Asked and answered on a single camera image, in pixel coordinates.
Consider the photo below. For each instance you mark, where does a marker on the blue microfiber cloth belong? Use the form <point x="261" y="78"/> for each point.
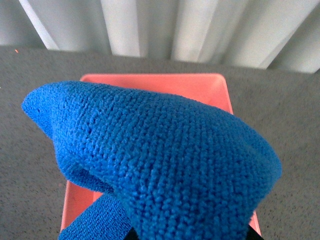
<point x="167" y="167"/>

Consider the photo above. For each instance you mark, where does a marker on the pink plastic tray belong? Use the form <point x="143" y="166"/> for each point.
<point x="207" y="88"/>

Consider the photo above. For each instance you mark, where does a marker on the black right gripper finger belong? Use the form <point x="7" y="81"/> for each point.
<point x="252" y="234"/>

